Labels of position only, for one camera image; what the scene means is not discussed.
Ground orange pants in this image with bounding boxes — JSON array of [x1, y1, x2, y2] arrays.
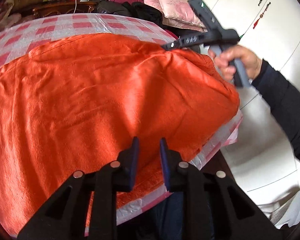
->
[[0, 32, 241, 235]]

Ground dark sleeved right forearm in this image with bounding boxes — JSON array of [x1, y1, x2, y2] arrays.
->
[[252, 60, 300, 160]]

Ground person's right hand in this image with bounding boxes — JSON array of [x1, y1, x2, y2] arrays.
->
[[208, 45, 262, 81]]

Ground blue jeans legs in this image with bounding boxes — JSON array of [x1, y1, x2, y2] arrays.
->
[[152, 192, 216, 240]]

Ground red hanging tassel ornament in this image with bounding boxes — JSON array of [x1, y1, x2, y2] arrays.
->
[[253, 2, 271, 29]]

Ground pink floral pillow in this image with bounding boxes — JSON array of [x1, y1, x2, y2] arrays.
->
[[143, 0, 206, 31]]

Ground white wardrobe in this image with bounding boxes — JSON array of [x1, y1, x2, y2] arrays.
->
[[204, 0, 300, 227]]

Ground black clothes pile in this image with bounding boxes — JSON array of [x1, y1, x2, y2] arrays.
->
[[122, 2, 163, 28]]

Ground dark wooden nightstand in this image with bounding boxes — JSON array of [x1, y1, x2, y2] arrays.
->
[[32, 1, 98, 18]]

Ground pink white checkered bed cover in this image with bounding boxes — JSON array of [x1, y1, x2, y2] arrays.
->
[[0, 13, 243, 238]]

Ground pink floral folded quilt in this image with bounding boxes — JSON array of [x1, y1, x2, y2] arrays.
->
[[0, 0, 22, 32]]

